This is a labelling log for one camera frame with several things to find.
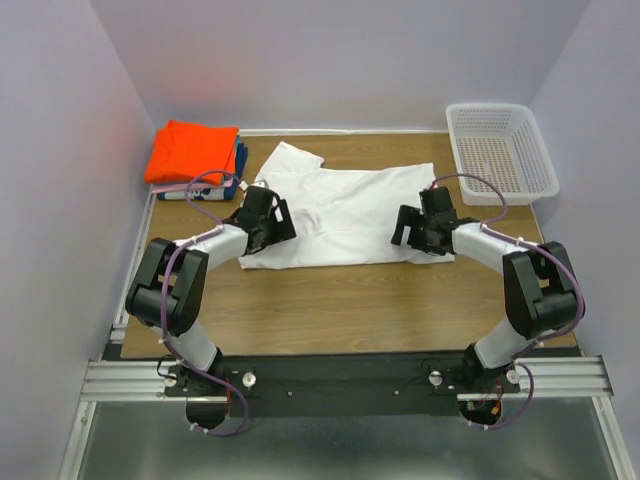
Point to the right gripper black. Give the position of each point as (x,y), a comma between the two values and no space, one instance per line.
(411,216)

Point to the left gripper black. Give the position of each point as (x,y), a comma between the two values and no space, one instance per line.
(283,230)

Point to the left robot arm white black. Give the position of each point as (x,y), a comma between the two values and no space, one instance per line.
(167,290)

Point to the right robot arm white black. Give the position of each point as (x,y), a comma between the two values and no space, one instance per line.
(542,297)

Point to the blue white folded t shirt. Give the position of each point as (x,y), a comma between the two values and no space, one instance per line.
(220,192)

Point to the orange folded t shirt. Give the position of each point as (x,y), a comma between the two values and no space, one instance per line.
(182,151)

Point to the white plastic basket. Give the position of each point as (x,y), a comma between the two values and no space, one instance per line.
(500,151)

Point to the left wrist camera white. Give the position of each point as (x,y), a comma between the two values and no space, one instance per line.
(244,186)

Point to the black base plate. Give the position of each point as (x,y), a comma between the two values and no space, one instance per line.
(436,383)

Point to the left side aluminium rail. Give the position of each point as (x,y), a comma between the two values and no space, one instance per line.
(120,321)

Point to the aluminium frame rail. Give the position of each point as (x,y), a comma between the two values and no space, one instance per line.
(553,377)

